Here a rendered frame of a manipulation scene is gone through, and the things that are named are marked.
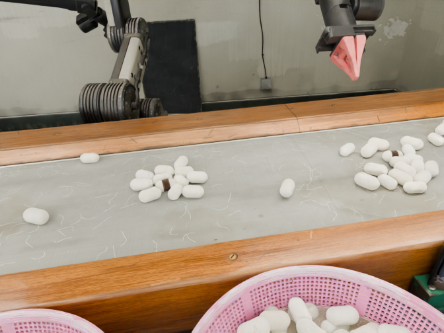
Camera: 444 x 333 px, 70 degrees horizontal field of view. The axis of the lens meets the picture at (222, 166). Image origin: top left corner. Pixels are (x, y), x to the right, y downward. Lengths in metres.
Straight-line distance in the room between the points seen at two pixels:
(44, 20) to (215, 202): 2.35
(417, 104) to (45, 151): 0.80
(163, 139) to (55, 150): 0.21
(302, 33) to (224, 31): 0.59
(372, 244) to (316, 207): 0.11
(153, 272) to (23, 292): 0.14
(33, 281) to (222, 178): 0.30
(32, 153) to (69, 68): 2.04
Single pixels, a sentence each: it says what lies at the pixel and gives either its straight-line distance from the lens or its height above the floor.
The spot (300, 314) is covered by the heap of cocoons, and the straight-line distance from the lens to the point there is 0.36.
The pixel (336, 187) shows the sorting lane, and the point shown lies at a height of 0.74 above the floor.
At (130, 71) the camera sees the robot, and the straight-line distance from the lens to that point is 0.97.
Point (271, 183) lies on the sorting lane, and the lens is 0.53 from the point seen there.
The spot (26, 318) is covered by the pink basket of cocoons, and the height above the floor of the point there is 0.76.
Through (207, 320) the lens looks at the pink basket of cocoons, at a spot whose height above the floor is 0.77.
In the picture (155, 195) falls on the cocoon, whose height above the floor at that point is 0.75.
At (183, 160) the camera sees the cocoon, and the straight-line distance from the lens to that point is 0.57.
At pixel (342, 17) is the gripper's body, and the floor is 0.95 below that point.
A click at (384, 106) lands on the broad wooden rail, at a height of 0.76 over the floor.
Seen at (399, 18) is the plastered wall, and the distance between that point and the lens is 2.96.
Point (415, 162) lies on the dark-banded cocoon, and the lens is 0.61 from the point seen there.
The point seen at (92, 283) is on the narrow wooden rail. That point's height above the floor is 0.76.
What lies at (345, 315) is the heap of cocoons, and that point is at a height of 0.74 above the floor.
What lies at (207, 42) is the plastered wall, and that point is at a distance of 2.54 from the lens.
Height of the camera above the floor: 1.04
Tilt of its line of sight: 32 degrees down
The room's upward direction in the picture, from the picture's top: 3 degrees counter-clockwise
